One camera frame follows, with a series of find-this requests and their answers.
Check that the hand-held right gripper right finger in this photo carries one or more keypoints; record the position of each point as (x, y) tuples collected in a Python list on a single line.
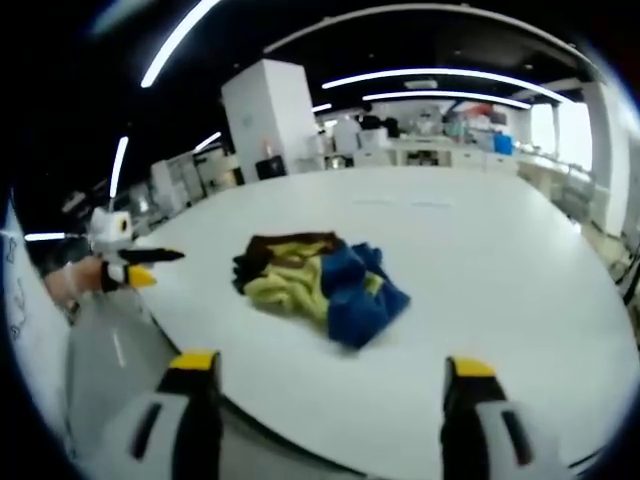
[(492, 430)]

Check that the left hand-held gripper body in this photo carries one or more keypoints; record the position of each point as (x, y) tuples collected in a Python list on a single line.
[(111, 231)]

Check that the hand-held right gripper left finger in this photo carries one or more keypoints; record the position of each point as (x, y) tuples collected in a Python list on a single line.
[(165, 425)]

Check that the blue yellow brown garment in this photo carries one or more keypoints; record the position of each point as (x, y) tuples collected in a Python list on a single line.
[(325, 290)]

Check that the person's left hand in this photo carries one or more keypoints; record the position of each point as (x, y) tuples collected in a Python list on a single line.
[(75, 285)]

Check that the short ceiling light strip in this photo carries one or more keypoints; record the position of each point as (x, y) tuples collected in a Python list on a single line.
[(119, 165)]

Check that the white shelving units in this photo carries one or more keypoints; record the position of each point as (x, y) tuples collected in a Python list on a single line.
[(190, 175)]

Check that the white whiteboard with drawings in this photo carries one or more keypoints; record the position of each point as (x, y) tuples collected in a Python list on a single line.
[(30, 325)]

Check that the black box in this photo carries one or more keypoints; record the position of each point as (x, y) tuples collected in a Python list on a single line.
[(271, 168)]

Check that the large white square pillar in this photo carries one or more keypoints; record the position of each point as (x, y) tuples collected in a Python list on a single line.
[(272, 115)]

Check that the long ceiling light strip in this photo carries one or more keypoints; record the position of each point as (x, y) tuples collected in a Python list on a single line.
[(175, 40), (440, 77), (445, 97)]

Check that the white workbench row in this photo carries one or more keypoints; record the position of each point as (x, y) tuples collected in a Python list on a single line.
[(440, 155)]

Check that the blue storage bin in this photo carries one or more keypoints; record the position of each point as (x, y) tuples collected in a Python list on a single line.
[(503, 143)]

